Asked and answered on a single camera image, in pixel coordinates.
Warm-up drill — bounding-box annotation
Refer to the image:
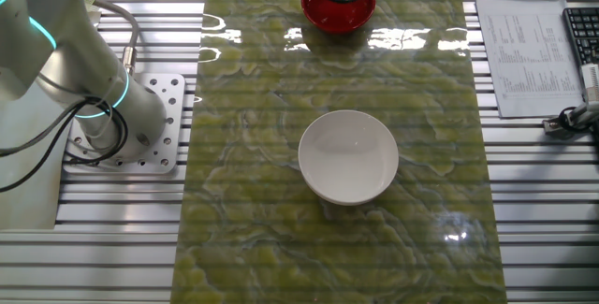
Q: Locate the camera mount with black cable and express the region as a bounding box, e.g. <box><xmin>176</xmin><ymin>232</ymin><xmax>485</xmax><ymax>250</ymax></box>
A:
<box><xmin>542</xmin><ymin>101</ymin><xmax>599</xmax><ymax>138</ymax></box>

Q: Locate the grey conduit cable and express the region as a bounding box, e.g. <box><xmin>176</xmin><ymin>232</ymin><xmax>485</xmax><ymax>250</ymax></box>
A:
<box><xmin>91</xmin><ymin>0</ymin><xmax>140</xmax><ymax>76</ymax></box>

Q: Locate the black keyboard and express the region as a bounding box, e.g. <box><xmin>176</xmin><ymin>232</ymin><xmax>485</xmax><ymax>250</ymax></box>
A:
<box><xmin>562</xmin><ymin>7</ymin><xmax>599</xmax><ymax>66</ymax></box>

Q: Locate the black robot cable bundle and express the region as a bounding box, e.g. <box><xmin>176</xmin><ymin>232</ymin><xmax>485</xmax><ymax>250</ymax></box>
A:
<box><xmin>0</xmin><ymin>96</ymin><xmax>130</xmax><ymax>194</ymax></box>

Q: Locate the white bowl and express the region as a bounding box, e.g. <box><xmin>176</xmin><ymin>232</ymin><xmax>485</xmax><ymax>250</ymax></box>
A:
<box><xmin>298</xmin><ymin>109</ymin><xmax>400</xmax><ymax>207</ymax></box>

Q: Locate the green marble pattern mat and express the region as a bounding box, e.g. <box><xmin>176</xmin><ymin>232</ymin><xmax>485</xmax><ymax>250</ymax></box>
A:
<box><xmin>170</xmin><ymin>0</ymin><xmax>509</xmax><ymax>304</ymax></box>

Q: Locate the printed table paper sheet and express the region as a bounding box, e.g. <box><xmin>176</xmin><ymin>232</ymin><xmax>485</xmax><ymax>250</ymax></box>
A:
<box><xmin>476</xmin><ymin>0</ymin><xmax>586</xmax><ymax>119</ymax></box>

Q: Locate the red bowl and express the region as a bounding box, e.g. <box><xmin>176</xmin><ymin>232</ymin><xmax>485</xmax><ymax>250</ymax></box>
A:
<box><xmin>300</xmin><ymin>0</ymin><xmax>377</xmax><ymax>34</ymax></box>

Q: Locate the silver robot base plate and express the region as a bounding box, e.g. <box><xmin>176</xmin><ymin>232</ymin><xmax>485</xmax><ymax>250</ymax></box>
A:
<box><xmin>63</xmin><ymin>72</ymin><xmax>187</xmax><ymax>175</ymax></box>

